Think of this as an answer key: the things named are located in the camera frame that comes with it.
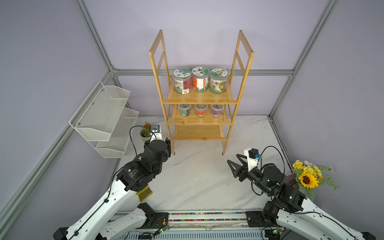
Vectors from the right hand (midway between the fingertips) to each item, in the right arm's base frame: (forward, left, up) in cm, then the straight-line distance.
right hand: (232, 160), depth 70 cm
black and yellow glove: (-8, +46, -21) cm, 52 cm away
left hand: (+6, +34, +8) cm, 35 cm away
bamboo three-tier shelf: (+26, +19, -6) cm, 33 cm away
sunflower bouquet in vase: (-9, -31, 0) cm, 32 cm away
